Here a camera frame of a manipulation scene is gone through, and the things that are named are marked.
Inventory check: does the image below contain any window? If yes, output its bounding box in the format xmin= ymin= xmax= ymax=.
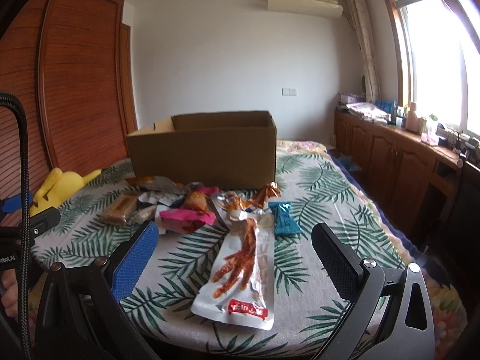
xmin=385 ymin=0 xmax=479 ymax=136

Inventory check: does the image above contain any folded floral cloth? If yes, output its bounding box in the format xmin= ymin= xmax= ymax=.
xmin=346 ymin=102 xmax=390 ymax=123

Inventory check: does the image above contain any wall light switch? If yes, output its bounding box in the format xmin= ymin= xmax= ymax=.
xmin=281 ymin=88 xmax=297 ymax=96

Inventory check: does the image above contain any brown cardboard box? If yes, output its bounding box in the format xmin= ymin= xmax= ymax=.
xmin=126 ymin=111 xmax=277 ymax=189

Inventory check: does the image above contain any yellow plush toy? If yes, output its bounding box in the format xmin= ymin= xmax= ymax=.
xmin=30 ymin=167 xmax=102 ymax=217

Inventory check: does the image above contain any white orange snack pouch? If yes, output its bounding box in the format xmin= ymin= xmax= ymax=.
xmin=210 ymin=191 xmax=265 ymax=228

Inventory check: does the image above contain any long orange silver snack packet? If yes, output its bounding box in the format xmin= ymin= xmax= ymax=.
xmin=125 ymin=176 xmax=183 ymax=194

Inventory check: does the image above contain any patterned curtain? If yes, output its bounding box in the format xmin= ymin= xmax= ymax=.
xmin=346 ymin=0 xmax=381 ymax=103

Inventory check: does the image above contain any black cable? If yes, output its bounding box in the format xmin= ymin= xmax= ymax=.
xmin=0 ymin=91 xmax=34 ymax=360

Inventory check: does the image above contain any bread roll clear packet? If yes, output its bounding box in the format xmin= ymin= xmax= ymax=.
xmin=181 ymin=191 xmax=209 ymax=212

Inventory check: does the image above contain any person's hand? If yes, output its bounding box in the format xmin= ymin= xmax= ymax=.
xmin=1 ymin=269 xmax=18 ymax=319

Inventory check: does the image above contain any pink bottle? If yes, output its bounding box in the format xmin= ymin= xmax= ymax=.
xmin=405 ymin=102 xmax=420 ymax=133

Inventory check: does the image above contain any wooden cabinet counter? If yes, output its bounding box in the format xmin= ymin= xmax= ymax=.
xmin=334 ymin=111 xmax=479 ymax=246

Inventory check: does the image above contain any orange foil snack wrapper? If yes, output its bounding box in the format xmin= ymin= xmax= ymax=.
xmin=250 ymin=181 xmax=281 ymax=209

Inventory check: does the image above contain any teal snack packet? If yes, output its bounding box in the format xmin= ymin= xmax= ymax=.
xmin=268 ymin=201 xmax=301 ymax=236

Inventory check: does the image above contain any pink snack packet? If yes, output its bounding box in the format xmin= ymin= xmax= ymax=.
xmin=155 ymin=209 xmax=216 ymax=234

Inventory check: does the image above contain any chicken feet snack packet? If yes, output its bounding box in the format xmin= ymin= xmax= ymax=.
xmin=191 ymin=211 xmax=275 ymax=331

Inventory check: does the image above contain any brown cracker bar packet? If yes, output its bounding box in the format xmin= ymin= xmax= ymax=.
xmin=99 ymin=191 xmax=139 ymax=227

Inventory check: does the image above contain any wooden wardrobe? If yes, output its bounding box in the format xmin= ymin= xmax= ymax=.
xmin=1 ymin=0 xmax=137 ymax=192

